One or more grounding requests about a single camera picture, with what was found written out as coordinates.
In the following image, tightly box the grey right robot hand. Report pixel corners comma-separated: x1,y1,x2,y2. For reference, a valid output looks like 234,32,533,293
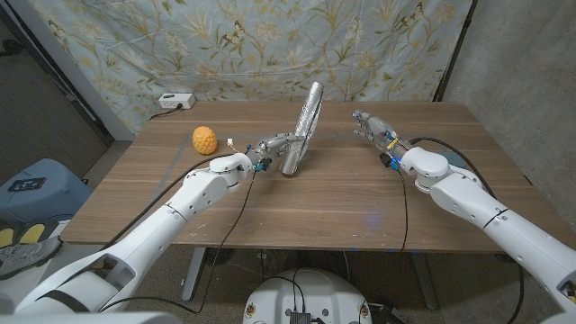
351,109,411,168

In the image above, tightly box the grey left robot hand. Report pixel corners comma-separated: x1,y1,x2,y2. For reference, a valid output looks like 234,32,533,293
245,131,311,174

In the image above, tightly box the aluminum foil roll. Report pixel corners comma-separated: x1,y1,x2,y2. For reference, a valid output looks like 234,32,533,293
279,81,325,177

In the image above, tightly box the yellow toy pineapple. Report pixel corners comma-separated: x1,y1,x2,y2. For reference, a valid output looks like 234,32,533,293
192,125,219,156

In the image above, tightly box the floral backdrop cloth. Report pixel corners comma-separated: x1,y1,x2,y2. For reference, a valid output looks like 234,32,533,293
26,0,473,136

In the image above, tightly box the white power strip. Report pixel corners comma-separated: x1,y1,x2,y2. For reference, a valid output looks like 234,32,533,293
157,92,196,111

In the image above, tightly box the black backdrop pole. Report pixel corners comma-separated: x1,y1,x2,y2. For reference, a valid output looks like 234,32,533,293
432,0,478,103

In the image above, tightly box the black round fan grille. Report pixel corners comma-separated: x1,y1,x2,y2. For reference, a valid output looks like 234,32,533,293
204,247,236,267

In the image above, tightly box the grey table leg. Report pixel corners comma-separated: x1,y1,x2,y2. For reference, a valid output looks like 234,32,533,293
182,247,207,302
409,251,438,311

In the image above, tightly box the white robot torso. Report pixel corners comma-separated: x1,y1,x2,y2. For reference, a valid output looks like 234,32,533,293
242,268,374,324

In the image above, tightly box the black yellow foot pedal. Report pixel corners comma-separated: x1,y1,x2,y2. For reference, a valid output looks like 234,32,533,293
0,222,58,248

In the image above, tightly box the grey sneaker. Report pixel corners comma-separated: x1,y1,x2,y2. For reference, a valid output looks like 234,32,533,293
0,236,63,281

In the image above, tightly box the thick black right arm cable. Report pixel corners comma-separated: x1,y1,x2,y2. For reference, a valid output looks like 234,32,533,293
408,136,527,324

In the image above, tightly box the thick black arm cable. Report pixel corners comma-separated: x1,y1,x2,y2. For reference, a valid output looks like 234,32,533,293
408,136,527,324
101,152,238,251

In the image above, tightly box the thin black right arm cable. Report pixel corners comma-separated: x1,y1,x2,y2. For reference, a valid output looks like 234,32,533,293
395,168,409,252

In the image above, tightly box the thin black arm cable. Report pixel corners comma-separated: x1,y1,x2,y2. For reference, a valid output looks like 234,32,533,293
395,168,409,252
96,170,257,315

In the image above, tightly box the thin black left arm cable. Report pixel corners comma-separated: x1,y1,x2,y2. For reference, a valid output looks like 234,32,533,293
96,170,257,315

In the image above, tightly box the black power strip cord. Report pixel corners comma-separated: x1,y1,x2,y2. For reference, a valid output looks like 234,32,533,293
148,103,185,122

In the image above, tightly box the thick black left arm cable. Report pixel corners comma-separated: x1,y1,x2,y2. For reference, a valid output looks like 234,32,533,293
101,152,238,251

